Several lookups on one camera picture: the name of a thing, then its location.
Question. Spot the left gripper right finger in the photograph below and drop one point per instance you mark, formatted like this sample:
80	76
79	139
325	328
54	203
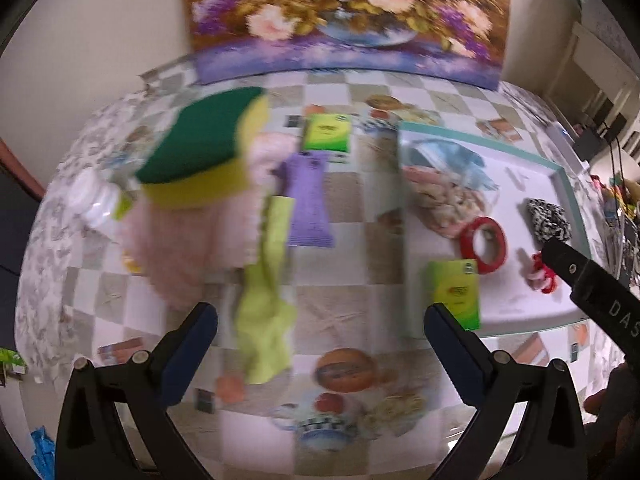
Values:
550	442

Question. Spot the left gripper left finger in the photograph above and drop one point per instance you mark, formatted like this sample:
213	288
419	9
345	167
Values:
91	442

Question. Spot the red white scrunchie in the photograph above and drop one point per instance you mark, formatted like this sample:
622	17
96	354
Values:
540	277

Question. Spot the leopard print scrunchie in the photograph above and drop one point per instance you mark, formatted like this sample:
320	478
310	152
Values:
548	221

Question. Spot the small green tissue pack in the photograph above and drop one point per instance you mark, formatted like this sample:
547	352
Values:
456	285

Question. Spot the lime green cloth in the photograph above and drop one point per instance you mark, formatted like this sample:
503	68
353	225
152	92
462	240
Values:
264	318

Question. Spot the pink fluffy cloth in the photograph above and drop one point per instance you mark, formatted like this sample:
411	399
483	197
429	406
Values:
178	250

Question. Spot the light blue cloth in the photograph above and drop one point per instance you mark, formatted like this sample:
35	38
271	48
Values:
461	164

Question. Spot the yellow green sponge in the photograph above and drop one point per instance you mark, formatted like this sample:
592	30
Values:
203	157

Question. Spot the purple sachet pouch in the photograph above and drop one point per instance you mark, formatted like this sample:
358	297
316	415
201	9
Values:
302	175

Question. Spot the person's hand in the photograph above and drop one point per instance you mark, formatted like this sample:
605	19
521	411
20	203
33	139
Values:
617	410

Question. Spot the teal shallow cardboard tray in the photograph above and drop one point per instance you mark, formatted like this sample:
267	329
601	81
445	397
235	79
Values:
507	303

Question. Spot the black power adapter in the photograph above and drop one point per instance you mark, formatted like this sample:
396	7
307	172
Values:
588	145

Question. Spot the white wooden shelf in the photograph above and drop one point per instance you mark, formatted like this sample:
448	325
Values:
594	88

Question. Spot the white plastic bottle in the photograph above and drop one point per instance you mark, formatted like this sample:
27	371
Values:
101	204

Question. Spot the floral painting canvas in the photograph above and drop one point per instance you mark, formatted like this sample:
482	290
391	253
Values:
458	40

